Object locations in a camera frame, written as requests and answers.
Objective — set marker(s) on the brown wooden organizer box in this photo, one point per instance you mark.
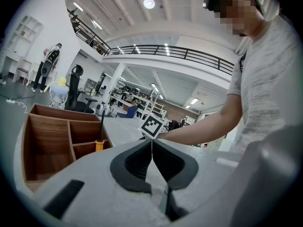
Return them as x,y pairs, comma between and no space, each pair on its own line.
47,145

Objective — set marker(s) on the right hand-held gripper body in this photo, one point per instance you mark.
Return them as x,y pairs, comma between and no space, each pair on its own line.
151,126

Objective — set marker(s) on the blue chair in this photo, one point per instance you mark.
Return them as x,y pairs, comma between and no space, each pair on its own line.
130,111

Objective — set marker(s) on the black head-mounted camera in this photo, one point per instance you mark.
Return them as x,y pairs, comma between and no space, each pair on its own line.
211,0

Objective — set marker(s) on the black railing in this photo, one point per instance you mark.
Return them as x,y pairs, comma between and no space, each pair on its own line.
180,52

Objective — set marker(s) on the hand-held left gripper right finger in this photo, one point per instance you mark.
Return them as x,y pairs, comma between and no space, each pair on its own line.
198,181

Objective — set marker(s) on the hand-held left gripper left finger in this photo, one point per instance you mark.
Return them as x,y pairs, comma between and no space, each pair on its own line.
99,174

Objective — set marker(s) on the person's right forearm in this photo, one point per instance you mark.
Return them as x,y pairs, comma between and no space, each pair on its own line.
189,132

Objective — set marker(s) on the black office chair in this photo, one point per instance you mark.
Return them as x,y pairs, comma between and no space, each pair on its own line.
74,89

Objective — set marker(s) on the round ceiling lamp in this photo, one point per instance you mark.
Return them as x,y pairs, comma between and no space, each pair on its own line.
149,3

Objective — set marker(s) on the person's grey striped shirt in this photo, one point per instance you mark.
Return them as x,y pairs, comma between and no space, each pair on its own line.
265,79

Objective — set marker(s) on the white power strip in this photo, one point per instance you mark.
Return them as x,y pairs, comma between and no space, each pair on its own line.
10,101

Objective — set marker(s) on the person's head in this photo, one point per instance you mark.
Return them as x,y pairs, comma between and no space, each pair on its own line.
239,13

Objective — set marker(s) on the white workbench with equipment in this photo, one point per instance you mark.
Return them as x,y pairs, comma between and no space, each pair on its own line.
132,100

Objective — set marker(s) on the white shelf unit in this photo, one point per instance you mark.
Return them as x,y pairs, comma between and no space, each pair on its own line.
23,37

